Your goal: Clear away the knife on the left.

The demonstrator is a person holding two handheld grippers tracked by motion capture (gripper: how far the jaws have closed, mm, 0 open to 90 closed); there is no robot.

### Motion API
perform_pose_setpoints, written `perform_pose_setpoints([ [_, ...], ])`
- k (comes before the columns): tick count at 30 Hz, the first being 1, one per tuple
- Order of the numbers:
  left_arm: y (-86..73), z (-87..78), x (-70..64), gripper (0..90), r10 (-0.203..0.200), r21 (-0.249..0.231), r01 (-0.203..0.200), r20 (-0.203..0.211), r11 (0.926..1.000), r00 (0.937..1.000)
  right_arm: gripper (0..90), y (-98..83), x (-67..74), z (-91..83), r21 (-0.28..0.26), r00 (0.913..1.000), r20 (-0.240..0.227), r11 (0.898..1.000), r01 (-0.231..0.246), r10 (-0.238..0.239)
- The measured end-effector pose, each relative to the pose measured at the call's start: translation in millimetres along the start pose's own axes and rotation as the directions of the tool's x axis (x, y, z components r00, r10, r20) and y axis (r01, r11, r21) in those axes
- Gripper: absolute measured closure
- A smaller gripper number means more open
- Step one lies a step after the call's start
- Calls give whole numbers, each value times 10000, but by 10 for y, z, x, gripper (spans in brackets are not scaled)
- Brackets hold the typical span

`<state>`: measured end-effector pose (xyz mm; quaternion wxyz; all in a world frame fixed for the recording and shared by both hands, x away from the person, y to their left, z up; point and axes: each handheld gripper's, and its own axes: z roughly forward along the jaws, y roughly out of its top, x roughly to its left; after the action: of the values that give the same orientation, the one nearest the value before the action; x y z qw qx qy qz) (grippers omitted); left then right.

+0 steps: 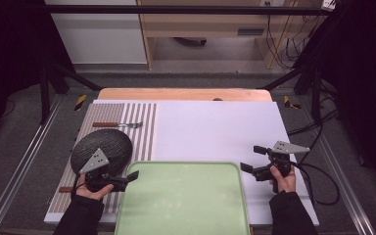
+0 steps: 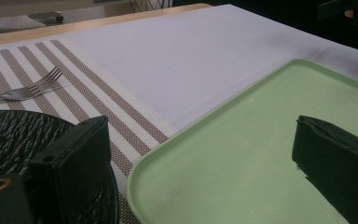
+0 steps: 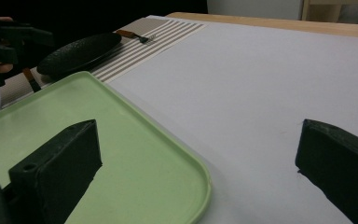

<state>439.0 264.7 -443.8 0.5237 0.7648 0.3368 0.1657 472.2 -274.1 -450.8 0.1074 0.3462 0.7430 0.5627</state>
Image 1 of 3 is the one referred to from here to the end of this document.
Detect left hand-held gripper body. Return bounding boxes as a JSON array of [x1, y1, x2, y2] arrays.
[[77, 148, 129, 194]]

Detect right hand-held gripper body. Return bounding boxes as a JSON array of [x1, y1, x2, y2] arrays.
[[253, 140, 311, 194]]

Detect black textured plate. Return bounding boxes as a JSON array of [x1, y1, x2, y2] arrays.
[[70, 128, 134, 175]]

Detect green tray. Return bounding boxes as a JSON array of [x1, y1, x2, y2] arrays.
[[114, 161, 253, 235]]

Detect fork with wooden handle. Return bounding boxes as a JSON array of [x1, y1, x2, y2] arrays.
[[92, 121, 144, 129]]

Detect person's left hand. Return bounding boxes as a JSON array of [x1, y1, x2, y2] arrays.
[[74, 173, 116, 201]]

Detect person's right hand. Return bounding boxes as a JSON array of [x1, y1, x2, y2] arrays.
[[268, 164, 298, 194]]

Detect white board sheet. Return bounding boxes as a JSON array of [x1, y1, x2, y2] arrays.
[[43, 99, 320, 227]]

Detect yellow black tape strip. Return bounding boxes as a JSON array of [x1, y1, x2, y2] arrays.
[[283, 95, 302, 111], [73, 94, 88, 112]]

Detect striped placemat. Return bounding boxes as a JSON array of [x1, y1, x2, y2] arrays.
[[47, 102, 158, 214]]

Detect black metal stand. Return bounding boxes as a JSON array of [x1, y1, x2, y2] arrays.
[[39, 62, 102, 125], [258, 65, 324, 126]]

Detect black curtain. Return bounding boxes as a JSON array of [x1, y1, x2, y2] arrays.
[[293, 0, 376, 190], [0, 0, 76, 145]]

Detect light wooden desk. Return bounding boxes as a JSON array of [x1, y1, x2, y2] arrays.
[[136, 0, 327, 71]]

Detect white cabinet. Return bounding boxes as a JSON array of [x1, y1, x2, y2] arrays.
[[44, 0, 149, 66]]

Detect white power strip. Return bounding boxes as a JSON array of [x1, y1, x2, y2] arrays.
[[320, 0, 337, 13]]

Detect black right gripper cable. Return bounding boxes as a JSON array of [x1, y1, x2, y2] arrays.
[[288, 161, 341, 207]]

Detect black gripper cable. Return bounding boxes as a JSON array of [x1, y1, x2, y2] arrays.
[[288, 161, 341, 207], [72, 174, 89, 197]]

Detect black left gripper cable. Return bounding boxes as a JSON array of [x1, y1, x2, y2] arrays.
[[72, 174, 89, 197]]

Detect black floor cables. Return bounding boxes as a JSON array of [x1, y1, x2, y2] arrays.
[[287, 84, 341, 136]]

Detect aluminium rail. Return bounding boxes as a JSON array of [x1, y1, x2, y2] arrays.
[[302, 101, 376, 235], [0, 94, 65, 235]]

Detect black hanging cables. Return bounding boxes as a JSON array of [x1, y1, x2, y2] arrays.
[[265, 14, 324, 71]]

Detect black horizontal frame bar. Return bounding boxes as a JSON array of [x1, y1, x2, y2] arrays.
[[45, 4, 329, 16]]

